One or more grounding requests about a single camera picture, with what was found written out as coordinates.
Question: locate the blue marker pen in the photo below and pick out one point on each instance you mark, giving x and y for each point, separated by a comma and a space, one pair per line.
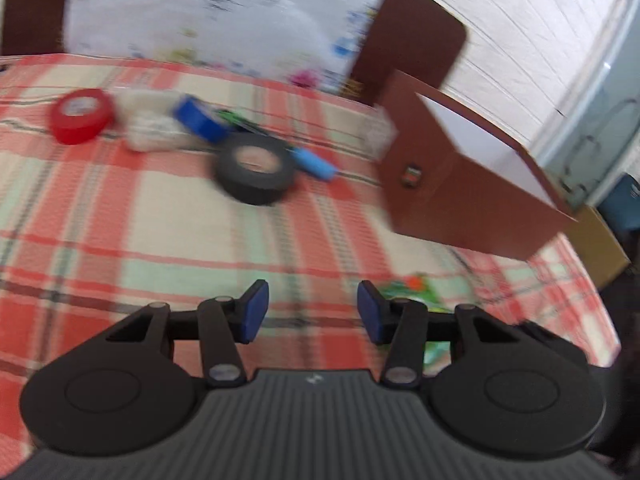
315, 162

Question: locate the red tape roll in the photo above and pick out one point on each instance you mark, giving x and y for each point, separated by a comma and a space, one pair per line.
85, 129

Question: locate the brown cardboard box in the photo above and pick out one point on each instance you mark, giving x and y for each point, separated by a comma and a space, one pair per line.
450, 210

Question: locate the small clear plastic bag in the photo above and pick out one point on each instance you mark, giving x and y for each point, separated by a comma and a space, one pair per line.
377, 135

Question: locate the blue plastic chair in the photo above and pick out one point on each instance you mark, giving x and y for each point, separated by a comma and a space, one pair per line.
622, 205

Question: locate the green black tool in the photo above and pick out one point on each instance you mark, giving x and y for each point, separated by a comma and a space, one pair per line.
236, 120

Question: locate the tan cardboard carton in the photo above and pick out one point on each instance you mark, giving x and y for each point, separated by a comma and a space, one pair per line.
600, 245

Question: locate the grey glass door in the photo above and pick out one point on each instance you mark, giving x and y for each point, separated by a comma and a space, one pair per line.
595, 125

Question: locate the black tape roll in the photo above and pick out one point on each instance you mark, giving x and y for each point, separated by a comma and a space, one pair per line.
240, 189

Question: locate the blue tape roll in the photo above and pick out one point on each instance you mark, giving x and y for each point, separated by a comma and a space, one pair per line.
200, 120

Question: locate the floral plastic bag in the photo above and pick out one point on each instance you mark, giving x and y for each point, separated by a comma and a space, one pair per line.
225, 20

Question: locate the red plaid blanket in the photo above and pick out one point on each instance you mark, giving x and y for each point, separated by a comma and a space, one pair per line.
150, 220

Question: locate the brown headboard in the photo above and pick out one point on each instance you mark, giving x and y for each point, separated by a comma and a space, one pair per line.
410, 35

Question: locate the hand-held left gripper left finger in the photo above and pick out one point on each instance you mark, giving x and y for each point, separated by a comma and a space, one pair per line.
255, 305

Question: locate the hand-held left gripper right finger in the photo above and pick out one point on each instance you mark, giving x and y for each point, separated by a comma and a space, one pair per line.
369, 310

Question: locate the green snack packet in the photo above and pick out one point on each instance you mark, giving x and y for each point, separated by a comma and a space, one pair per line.
420, 287

